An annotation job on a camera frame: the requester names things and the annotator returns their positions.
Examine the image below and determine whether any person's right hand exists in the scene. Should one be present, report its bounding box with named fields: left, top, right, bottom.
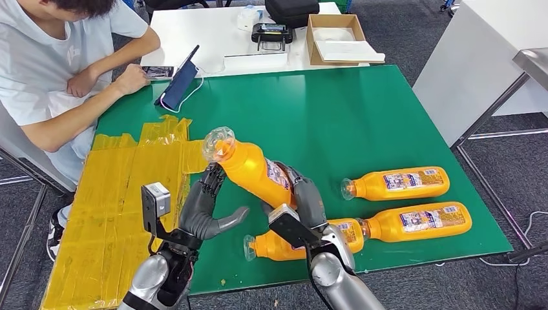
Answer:
left=113, top=64, right=151, bottom=96

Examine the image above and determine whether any person's left hand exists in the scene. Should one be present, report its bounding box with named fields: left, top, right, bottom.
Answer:
left=66, top=66, right=101, bottom=98

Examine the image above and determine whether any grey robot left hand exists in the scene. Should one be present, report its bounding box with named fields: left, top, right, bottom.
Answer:
left=177, top=163, right=251, bottom=243

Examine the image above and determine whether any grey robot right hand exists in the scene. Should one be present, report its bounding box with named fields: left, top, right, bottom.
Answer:
left=261, top=161, right=330, bottom=231

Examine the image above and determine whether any smartphone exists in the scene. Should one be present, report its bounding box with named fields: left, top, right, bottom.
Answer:
left=142, top=65, right=176, bottom=81

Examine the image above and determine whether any orange detergent bottle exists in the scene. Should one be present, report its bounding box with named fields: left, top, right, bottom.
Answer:
left=202, top=126, right=299, bottom=209
left=341, top=166, right=451, bottom=202
left=361, top=201, right=473, bottom=243
left=243, top=218, right=366, bottom=262

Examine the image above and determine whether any tablet in blue case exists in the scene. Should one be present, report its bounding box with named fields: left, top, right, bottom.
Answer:
left=154, top=44, right=201, bottom=110

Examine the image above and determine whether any person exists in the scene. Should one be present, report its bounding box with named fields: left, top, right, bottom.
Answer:
left=0, top=0, right=163, bottom=263

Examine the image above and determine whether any green top table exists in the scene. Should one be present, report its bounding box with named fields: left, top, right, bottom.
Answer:
left=92, top=64, right=514, bottom=297

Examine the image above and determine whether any yellow taped sheet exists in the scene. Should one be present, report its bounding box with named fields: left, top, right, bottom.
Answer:
left=39, top=114, right=213, bottom=310

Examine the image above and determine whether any black handheld controller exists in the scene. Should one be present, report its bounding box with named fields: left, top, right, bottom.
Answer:
left=251, top=23, right=295, bottom=52

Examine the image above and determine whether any white folded sheet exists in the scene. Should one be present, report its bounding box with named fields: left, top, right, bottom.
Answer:
left=315, top=39, right=386, bottom=64

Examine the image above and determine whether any cardboard box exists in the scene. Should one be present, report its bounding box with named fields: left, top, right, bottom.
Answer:
left=306, top=14, right=385, bottom=67

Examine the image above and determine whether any white plastic bag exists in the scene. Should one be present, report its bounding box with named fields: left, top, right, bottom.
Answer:
left=313, top=26, right=357, bottom=43

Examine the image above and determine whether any black zip case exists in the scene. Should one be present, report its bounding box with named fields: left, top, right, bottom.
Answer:
left=264, top=0, right=320, bottom=30

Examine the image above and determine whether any green plastic crate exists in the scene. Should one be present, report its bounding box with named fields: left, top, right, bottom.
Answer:
left=317, top=0, right=353, bottom=14

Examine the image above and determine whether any large white table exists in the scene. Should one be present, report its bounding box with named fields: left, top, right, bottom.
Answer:
left=412, top=0, right=548, bottom=148

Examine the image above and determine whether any dark metal floor bar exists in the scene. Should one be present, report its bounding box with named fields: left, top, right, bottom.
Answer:
left=506, top=242, right=548, bottom=265

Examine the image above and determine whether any blue wheeled item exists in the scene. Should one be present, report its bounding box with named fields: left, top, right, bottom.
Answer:
left=438, top=0, right=461, bottom=18

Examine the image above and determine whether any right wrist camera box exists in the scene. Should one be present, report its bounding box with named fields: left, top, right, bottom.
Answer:
left=268, top=203, right=333, bottom=250

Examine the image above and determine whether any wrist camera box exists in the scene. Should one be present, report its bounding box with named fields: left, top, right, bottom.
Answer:
left=141, top=182, right=172, bottom=236
left=268, top=203, right=333, bottom=250

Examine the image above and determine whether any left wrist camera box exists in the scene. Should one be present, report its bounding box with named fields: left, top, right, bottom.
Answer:
left=141, top=182, right=172, bottom=236

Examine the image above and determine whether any white charging cable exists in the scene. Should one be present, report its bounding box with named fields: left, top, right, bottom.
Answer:
left=159, top=68, right=206, bottom=114

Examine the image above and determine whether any grey metal leg frame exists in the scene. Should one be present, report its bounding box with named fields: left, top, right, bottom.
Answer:
left=0, top=147, right=52, bottom=300

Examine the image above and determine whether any white floor cable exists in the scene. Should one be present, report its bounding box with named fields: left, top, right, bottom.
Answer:
left=434, top=210, right=548, bottom=269

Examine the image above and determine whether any black floor cable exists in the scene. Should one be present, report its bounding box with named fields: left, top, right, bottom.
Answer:
left=511, top=263, right=521, bottom=310

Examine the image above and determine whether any steel table frame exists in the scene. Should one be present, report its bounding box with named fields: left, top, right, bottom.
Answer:
left=449, top=46, right=548, bottom=264

